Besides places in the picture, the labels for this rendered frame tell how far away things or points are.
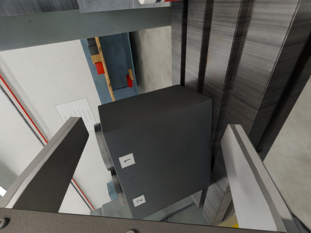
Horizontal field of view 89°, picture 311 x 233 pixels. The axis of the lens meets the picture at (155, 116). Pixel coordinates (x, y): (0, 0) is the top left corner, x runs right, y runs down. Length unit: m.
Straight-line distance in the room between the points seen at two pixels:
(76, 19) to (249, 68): 0.49
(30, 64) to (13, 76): 0.46
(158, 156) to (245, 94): 0.16
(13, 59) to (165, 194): 4.60
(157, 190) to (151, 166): 0.06
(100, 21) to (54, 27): 0.13
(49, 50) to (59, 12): 3.99
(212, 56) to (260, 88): 0.09
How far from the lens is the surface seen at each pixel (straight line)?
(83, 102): 5.01
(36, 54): 4.63
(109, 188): 7.40
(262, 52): 0.22
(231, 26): 0.24
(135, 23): 0.62
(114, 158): 0.26
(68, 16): 0.59
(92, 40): 3.98
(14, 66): 4.81
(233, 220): 1.77
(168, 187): 0.35
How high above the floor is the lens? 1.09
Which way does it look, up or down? 16 degrees down
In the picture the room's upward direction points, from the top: 107 degrees counter-clockwise
